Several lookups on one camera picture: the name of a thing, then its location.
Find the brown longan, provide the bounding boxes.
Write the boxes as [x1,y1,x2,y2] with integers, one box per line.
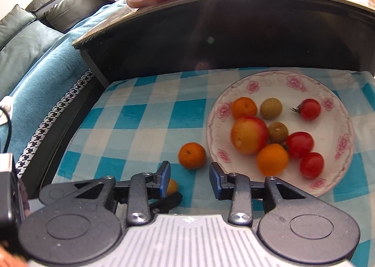
[269,122,289,144]
[260,98,283,119]

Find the white floral plate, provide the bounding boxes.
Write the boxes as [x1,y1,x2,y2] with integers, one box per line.
[206,71,356,197]

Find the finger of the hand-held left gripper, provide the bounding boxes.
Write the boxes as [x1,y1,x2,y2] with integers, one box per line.
[149,192,183,213]

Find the white crumpled cloth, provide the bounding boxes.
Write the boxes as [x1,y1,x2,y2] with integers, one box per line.
[0,97,14,125]

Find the blue white checked tablecloth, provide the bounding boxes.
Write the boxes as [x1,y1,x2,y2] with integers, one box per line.
[51,69,375,218]

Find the red cherry tomato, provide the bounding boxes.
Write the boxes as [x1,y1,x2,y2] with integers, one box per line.
[300,152,325,179]
[290,98,322,121]

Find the orange mandarin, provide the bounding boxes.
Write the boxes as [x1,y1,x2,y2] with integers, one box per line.
[231,97,258,120]
[178,142,207,170]
[257,143,289,177]

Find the dark wooden coffee table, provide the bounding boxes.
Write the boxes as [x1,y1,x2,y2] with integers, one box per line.
[72,0,375,86]

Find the blue blanket with patterned trim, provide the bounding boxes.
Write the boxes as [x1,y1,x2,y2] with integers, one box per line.
[0,0,129,174]

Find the black cable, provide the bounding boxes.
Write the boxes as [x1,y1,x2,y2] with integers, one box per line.
[0,107,14,153]

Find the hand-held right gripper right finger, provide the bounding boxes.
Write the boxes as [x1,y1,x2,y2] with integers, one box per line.
[209,162,327,226]

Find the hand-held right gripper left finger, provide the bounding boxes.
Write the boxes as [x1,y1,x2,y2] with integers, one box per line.
[56,161,171,226]

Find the red yellow nectarine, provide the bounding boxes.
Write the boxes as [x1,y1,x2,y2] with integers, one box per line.
[230,116,269,155]

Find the small orange kumquat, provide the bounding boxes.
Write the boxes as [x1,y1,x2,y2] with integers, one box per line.
[167,179,179,196]

